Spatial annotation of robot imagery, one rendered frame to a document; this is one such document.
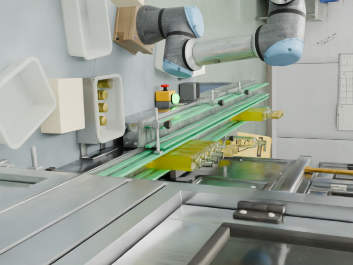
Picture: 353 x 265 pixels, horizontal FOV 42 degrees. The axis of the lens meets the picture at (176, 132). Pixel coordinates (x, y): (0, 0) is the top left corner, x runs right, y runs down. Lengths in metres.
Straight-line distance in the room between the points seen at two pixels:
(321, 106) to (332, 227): 6.98
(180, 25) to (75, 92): 0.48
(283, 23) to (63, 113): 0.71
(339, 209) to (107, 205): 0.29
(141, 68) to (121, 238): 1.50
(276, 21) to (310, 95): 6.11
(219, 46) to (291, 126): 6.15
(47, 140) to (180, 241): 0.98
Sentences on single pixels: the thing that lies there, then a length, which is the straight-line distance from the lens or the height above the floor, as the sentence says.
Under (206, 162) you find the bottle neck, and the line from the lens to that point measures 1.65.
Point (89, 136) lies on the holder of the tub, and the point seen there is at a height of 0.80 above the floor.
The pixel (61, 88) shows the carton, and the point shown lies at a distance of 1.39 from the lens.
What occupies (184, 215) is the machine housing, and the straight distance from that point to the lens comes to 0.61.
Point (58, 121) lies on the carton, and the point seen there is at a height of 0.82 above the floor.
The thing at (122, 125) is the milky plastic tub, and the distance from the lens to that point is 1.66.
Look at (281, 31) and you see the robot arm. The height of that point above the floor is 1.41.
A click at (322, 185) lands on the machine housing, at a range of 1.98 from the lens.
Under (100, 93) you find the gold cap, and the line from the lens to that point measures 1.59.
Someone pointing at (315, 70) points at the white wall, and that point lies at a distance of 7.49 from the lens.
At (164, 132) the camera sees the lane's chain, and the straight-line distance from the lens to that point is 1.87.
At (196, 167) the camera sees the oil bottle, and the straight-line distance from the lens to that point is 1.66.
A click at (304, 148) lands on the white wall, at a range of 7.69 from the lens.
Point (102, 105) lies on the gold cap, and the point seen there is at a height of 0.81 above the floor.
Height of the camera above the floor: 1.68
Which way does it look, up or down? 24 degrees down
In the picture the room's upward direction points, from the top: 92 degrees clockwise
